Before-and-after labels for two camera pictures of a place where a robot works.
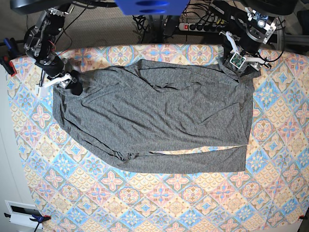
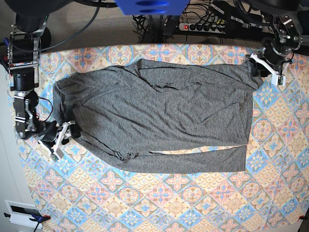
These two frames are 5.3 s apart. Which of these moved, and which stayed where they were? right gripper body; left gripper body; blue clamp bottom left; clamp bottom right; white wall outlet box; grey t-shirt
Moved: left gripper body; right gripper body
Stayed: clamp bottom right; grey t-shirt; white wall outlet box; blue clamp bottom left
